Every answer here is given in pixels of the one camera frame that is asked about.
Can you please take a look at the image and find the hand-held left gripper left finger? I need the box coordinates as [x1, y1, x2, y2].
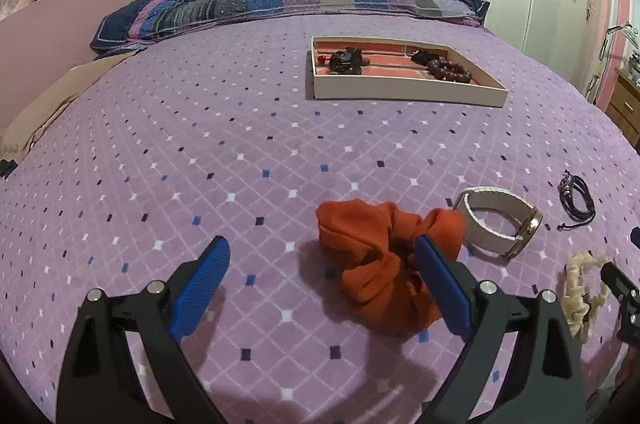
[56, 235, 232, 424]

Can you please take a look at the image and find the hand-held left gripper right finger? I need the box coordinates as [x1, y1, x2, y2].
[414, 235, 586, 424]

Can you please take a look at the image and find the cream scrunchie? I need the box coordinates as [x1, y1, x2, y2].
[560, 251, 613, 345]

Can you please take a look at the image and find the orange scrunchie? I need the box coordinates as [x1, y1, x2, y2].
[316, 199, 466, 335]

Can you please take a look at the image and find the white tray with red lining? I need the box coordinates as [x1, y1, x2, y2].
[306, 36, 510, 108]

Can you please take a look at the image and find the wooden bead bracelet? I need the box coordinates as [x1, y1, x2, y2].
[426, 58, 473, 84]

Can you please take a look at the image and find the black scrunchie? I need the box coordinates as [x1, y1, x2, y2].
[411, 48, 443, 65]

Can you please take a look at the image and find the wooden desk with drawers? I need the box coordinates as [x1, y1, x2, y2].
[605, 68, 640, 145]

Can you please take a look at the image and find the purple checked bedspread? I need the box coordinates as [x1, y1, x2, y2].
[0, 11, 640, 424]

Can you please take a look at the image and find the white desk lamp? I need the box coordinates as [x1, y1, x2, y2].
[587, 21, 638, 94]

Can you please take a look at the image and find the beige pillow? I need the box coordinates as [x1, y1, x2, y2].
[0, 51, 143, 159]

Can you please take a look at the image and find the pink headboard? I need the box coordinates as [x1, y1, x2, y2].
[0, 0, 146, 125]

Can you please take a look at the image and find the striped patchwork pillow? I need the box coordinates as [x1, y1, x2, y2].
[90, 0, 491, 54]

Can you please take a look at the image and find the dark braided leather bracelet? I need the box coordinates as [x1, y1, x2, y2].
[557, 170, 597, 231]

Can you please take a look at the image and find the white strap wristwatch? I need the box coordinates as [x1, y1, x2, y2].
[452, 187, 543, 259]

